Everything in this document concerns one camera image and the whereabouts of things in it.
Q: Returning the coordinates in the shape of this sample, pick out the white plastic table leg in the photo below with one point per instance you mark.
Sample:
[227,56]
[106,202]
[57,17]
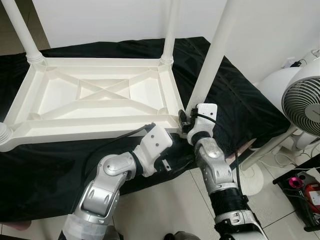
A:
[215,50]
[172,25]
[22,35]
[4,134]

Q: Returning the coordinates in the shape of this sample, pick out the white plastic table top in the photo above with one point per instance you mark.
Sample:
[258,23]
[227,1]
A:
[100,107]

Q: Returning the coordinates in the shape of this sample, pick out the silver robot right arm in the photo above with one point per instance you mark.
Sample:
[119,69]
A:
[215,165]

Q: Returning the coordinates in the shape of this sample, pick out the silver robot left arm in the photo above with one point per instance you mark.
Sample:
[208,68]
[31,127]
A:
[102,190]

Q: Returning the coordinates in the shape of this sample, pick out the grey robot left leg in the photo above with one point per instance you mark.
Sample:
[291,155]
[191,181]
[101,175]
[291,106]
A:
[115,235]

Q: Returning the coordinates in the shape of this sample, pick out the black rack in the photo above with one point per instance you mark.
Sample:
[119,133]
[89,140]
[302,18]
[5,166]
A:
[285,182]

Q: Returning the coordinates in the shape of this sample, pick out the white round fan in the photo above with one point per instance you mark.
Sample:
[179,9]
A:
[300,100]

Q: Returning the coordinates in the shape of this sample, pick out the magenta hair dryer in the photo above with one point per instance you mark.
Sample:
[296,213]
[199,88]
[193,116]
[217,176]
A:
[298,180]

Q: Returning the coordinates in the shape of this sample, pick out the black quilted cloth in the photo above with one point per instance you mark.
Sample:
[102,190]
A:
[40,175]

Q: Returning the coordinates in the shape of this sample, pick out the red box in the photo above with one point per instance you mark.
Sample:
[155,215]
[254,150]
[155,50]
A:
[312,195]

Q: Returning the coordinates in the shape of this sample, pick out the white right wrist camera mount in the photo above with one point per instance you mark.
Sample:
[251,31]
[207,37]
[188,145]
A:
[205,112]

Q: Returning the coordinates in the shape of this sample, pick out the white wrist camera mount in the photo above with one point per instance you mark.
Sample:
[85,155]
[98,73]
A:
[205,112]
[157,142]

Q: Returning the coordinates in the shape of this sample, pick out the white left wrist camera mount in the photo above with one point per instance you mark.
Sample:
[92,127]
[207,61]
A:
[157,142]

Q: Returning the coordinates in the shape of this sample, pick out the white wall socket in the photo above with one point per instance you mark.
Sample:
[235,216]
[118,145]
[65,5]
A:
[291,62]

